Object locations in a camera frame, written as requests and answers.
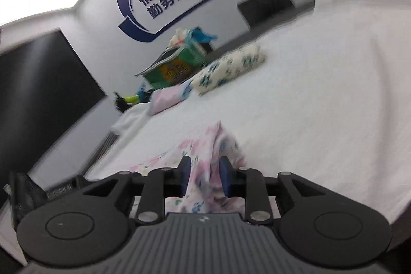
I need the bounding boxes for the black walkie talkie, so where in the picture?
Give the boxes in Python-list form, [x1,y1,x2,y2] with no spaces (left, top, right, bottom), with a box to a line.
[114,93,129,113]

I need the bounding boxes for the cream cloth in bag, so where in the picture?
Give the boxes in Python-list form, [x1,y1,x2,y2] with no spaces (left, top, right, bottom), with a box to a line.
[170,28,189,47]

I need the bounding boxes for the green bag with blue straps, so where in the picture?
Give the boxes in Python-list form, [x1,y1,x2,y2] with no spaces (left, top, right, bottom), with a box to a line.
[134,28,219,92]

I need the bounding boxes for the pink floral dress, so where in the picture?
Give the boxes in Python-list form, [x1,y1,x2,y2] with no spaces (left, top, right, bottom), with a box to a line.
[128,121,248,216]

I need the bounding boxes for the white fluffy towel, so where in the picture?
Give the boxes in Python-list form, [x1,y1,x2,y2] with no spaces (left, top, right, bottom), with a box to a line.
[0,0,411,274]

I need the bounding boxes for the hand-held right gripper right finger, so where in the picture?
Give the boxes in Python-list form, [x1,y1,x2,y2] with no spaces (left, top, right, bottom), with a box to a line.
[219,155,322,225]

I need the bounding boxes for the pink folded garment blue trim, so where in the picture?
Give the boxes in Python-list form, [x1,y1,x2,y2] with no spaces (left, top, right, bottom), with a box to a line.
[149,81,194,116]

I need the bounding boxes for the black office chair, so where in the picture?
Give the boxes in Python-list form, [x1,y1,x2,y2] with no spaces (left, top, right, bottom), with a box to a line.
[237,0,295,30]

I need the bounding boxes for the cream folded garment teal flowers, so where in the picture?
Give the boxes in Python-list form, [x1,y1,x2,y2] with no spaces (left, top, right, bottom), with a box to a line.
[191,42,266,97]

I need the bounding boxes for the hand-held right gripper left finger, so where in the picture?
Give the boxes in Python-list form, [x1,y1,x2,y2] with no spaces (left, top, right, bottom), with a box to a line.
[80,155,192,225]

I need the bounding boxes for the black wall screen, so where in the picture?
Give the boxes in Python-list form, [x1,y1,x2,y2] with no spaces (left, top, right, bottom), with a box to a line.
[0,28,107,172]

